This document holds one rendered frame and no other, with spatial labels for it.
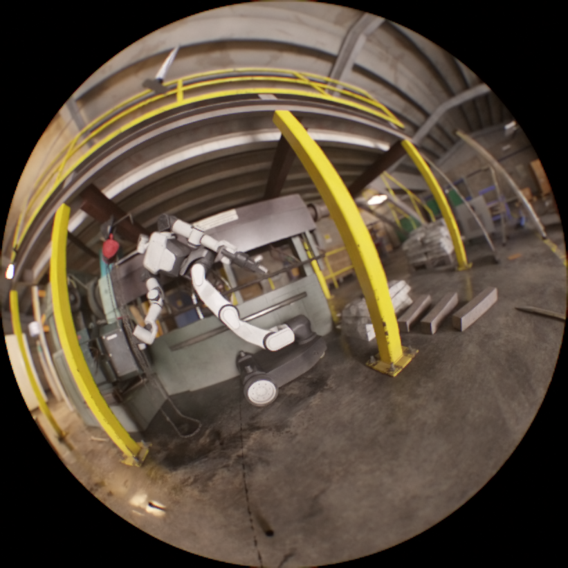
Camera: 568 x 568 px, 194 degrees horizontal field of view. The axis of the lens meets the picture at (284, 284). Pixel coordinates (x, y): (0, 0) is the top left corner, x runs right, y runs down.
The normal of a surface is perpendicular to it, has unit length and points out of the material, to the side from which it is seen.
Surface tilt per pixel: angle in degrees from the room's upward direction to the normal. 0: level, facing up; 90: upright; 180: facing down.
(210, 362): 90
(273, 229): 90
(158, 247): 107
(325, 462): 0
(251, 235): 90
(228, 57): 171
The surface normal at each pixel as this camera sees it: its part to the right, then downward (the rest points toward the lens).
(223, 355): 0.23, -0.08
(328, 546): -0.37, -0.93
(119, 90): 0.40, 0.90
